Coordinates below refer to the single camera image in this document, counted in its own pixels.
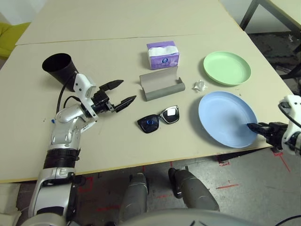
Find beige table black frame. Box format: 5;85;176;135
239;0;301;80

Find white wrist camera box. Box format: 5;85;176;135
278;94;301;156
73;73;97;117

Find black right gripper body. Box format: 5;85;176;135
266;121;289;152

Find grey robot leg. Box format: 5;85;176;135
168;167;221;212
119;172;150;222

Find purple tissue pack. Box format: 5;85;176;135
146;40;180;70

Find thin black hanging cable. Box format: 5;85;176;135
272;213;301;226

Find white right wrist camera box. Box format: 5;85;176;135
278;94;301;156

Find grey robot left leg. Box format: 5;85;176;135
119;172;150;222

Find blue plate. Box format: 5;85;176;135
198;91;259;149

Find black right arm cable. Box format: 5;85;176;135
278;101;301;129

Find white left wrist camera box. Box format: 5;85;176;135
73;73;97;117

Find light grey robot torso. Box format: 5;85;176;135
115;208;269;226

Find grey glasses case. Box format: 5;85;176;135
139;65;186;102

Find white paper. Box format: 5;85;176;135
192;80;207;91

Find black plastic cup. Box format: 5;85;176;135
42;53;79;92

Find cream box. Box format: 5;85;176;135
0;183;22;215

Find black table foot bar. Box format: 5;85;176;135
71;175;87;187
217;146;276;163

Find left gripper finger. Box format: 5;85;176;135
98;79;125;92
114;95;137;113

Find grey robot right leg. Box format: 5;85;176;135
168;167;221;212

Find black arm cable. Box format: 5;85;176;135
278;101;301;129
57;74;82;113

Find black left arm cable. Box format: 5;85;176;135
57;74;82;113

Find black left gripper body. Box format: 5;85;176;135
90;89;117;114

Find green plate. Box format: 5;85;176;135
203;51;252;86

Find black sunglasses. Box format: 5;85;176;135
137;105;180;134

